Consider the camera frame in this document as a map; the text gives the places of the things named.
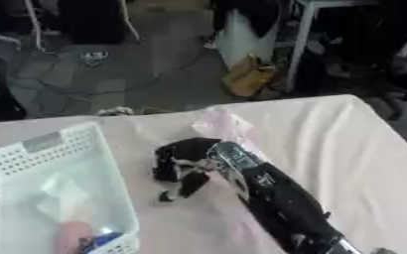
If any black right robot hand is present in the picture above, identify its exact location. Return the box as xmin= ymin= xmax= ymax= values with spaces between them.
xmin=151 ymin=137 xmax=224 ymax=203

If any pink transparent plastic bag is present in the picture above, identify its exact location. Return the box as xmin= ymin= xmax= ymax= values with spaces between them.
xmin=190 ymin=105 xmax=263 ymax=152

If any white perforated plastic basket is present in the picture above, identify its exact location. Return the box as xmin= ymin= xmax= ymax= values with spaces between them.
xmin=0 ymin=121 xmax=141 ymax=254

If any small white crumpled object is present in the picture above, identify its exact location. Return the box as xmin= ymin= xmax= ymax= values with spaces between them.
xmin=93 ymin=105 xmax=138 ymax=117

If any blue packet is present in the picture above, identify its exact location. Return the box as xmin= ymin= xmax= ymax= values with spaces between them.
xmin=76 ymin=227 xmax=126 ymax=254

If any grey power strip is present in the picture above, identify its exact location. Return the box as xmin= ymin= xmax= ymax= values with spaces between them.
xmin=78 ymin=50 xmax=112 ymax=67

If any pink rounded object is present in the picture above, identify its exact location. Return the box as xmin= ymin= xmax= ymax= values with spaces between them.
xmin=52 ymin=220 xmax=98 ymax=254

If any white plastic bag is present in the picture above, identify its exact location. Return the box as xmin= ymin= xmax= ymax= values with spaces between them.
xmin=213 ymin=8 xmax=286 ymax=71

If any black cabinet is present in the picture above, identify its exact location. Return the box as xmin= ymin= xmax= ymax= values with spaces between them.
xmin=58 ymin=0 xmax=129 ymax=46

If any black office chair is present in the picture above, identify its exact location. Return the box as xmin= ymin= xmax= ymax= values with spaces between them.
xmin=318 ymin=19 xmax=407 ymax=122

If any white cable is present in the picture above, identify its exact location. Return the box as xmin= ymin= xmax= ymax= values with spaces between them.
xmin=118 ymin=0 xmax=145 ymax=44

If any white table frame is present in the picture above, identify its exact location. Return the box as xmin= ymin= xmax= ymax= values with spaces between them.
xmin=283 ymin=0 xmax=384 ymax=94

